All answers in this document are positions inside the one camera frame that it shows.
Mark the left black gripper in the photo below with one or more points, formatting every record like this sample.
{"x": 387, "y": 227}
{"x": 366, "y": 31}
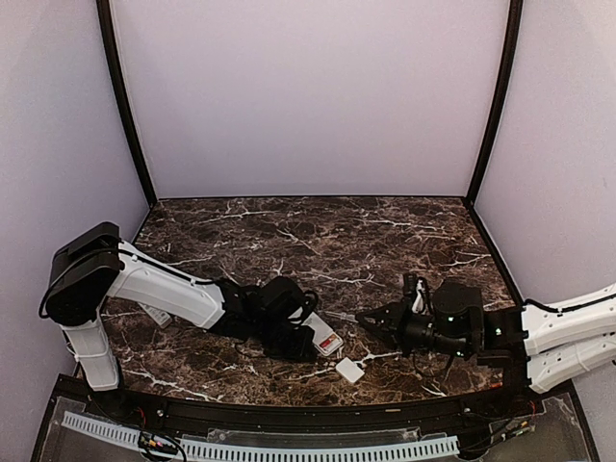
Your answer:
{"x": 298, "y": 353}

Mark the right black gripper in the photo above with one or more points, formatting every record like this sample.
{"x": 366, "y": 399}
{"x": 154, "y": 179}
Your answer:
{"x": 394, "y": 315}

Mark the clear pen screwdriver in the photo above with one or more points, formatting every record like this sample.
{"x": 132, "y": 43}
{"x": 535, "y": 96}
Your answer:
{"x": 341, "y": 316}

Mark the white remote green buttons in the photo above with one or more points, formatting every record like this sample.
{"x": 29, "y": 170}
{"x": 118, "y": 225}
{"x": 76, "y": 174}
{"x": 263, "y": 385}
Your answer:
{"x": 322, "y": 330}

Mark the white battery cover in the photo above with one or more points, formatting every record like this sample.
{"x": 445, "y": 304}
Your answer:
{"x": 349, "y": 370}

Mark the red yellow battery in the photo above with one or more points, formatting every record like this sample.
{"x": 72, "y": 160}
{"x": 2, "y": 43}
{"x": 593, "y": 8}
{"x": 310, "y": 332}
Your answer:
{"x": 331, "y": 343}

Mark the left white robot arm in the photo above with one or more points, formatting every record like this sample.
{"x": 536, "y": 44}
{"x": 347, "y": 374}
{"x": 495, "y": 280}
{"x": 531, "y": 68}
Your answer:
{"x": 99, "y": 265}

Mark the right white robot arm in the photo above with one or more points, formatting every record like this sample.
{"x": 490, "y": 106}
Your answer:
{"x": 544, "y": 345}

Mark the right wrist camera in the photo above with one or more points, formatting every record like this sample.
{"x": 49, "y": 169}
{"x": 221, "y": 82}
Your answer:
{"x": 416, "y": 294}

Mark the black front table rail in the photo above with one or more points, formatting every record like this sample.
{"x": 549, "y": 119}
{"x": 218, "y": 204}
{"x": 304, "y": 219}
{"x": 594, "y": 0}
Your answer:
{"x": 468, "y": 414}

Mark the white slotted cable duct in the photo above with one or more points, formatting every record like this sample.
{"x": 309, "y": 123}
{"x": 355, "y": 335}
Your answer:
{"x": 235, "y": 445}

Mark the right black frame post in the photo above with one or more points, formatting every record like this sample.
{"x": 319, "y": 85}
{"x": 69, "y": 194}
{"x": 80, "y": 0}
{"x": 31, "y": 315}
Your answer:
{"x": 511, "y": 34}

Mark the black frame post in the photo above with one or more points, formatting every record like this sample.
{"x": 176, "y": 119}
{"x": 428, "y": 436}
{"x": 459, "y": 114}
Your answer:
{"x": 108, "y": 35}
{"x": 511, "y": 34}

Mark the left black frame post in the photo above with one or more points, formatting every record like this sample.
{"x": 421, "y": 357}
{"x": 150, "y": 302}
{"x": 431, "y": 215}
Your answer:
{"x": 108, "y": 35}

